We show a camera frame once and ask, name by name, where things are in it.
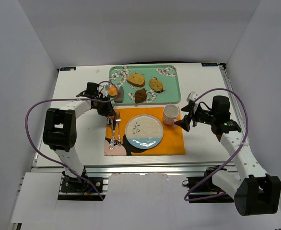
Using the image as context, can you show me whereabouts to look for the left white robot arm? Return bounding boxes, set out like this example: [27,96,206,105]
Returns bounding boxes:
[43,81,116,178]

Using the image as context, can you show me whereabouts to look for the teal floral tray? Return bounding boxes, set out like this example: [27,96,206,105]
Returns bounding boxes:
[109,65,181,105]

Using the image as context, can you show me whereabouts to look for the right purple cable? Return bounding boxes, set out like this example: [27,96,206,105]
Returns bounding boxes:
[183,88,249,202]

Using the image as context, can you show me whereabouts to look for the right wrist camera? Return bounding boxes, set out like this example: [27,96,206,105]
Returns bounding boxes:
[187,91,198,102]

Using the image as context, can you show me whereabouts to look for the pink white mug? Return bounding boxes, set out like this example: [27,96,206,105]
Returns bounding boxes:
[163,104,180,127]

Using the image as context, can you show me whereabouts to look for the round orange bun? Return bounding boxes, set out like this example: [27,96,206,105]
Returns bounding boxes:
[107,86,117,97]

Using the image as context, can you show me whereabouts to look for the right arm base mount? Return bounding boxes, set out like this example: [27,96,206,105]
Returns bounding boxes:
[182,165,234,203]

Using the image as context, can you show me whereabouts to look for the silver spoon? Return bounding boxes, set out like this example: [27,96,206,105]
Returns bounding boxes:
[106,116,115,151]

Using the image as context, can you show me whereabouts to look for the small yellow bread slice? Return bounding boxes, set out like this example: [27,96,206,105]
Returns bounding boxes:
[149,77,164,93]

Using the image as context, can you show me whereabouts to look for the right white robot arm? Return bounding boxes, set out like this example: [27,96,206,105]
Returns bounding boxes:
[175,93,281,216]

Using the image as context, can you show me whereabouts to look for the silver fork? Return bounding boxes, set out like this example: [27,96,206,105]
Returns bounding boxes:
[116,111,122,146]

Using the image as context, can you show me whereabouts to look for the orange placemat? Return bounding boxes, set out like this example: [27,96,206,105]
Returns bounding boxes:
[104,107,185,156]

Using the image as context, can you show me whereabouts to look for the large yellow bread slice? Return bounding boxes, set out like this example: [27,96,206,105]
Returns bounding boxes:
[127,72,146,87]

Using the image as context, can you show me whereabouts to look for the wooden handled spatula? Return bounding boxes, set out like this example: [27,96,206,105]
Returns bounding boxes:
[110,86,124,103]

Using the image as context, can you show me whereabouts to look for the dark brown bread piece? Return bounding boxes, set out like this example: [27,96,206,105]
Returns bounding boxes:
[134,89,147,104]

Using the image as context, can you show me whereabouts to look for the white blue ceramic plate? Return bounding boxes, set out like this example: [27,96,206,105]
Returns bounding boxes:
[125,114,164,150]

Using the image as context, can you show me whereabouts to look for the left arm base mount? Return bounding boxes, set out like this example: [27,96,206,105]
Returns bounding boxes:
[58,171,108,201]

